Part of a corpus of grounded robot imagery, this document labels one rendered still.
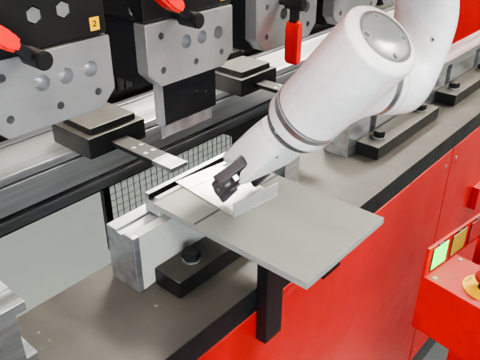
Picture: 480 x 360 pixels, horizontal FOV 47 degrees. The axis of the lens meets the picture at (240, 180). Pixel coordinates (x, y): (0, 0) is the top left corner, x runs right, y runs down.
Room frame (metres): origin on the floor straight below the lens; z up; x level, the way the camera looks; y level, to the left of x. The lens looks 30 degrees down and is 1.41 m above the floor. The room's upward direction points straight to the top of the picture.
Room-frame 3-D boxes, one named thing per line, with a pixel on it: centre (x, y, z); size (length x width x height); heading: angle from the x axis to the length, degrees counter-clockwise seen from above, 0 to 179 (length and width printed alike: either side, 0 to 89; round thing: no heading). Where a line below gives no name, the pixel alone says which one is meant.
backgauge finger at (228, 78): (1.14, -0.06, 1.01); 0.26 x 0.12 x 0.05; 49
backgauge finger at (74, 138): (0.85, 0.19, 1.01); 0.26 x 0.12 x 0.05; 49
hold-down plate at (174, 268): (0.73, 0.01, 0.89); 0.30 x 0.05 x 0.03; 139
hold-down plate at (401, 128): (1.16, -0.36, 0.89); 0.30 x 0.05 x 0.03; 139
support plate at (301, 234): (0.64, -0.04, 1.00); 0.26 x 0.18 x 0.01; 49
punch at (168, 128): (0.74, 0.08, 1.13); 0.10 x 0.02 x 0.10; 139
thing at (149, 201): (0.75, 0.06, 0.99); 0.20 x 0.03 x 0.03; 139
